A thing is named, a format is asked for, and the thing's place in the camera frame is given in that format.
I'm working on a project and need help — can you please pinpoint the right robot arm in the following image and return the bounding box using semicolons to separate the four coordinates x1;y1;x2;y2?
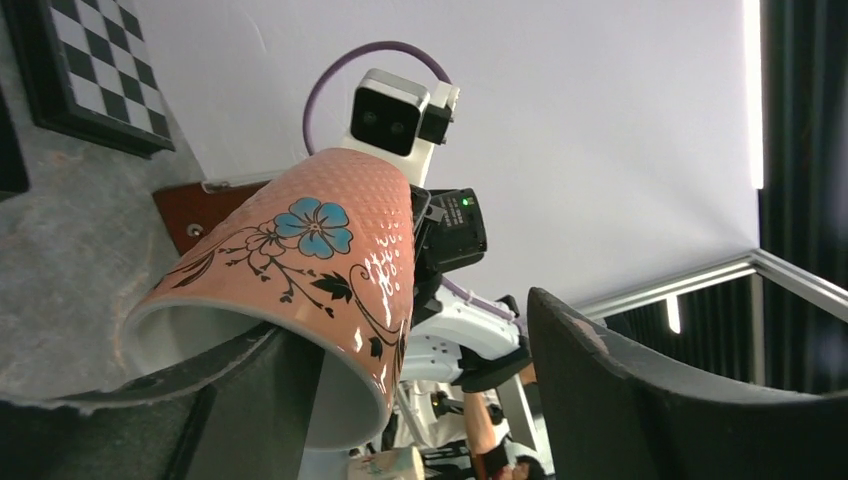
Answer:
401;187;530;392

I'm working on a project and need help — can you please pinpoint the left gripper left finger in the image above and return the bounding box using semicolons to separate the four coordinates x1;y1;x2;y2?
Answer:
1;324;324;479

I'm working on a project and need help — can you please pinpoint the checkerboard calibration board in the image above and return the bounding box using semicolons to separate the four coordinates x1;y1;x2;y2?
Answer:
1;0;174;158

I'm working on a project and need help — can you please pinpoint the salmon floral mug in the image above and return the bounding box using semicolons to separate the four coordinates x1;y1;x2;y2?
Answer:
120;148;415;450

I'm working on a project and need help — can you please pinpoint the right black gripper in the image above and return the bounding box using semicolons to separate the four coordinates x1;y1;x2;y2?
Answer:
411;187;488;326

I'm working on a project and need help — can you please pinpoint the brown wooden stand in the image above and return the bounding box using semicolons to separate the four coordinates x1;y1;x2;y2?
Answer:
152;180;268;255

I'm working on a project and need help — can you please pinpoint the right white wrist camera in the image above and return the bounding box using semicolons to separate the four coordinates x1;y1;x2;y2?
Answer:
340;68;460;187

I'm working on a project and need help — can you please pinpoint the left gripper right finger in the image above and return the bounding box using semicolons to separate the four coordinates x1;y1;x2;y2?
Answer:
526;287;847;479

